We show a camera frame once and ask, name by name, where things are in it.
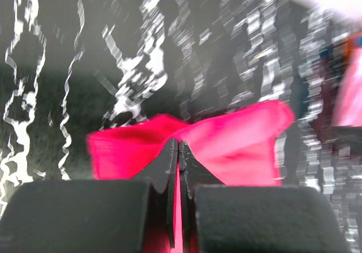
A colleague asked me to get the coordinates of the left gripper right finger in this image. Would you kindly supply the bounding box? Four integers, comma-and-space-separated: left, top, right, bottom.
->
179, 141, 226, 252

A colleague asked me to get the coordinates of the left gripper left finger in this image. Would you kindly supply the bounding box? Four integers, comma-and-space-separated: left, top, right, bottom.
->
134, 138, 178, 249

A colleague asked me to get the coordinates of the red t-shirt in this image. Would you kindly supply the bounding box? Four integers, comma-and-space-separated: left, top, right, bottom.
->
86, 100, 296, 253

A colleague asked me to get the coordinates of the black marbled table mat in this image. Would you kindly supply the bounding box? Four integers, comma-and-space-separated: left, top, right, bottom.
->
0, 0, 362, 253

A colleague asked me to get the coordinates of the folded pink t-shirt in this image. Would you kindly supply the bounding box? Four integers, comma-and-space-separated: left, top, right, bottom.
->
332, 47, 361, 127

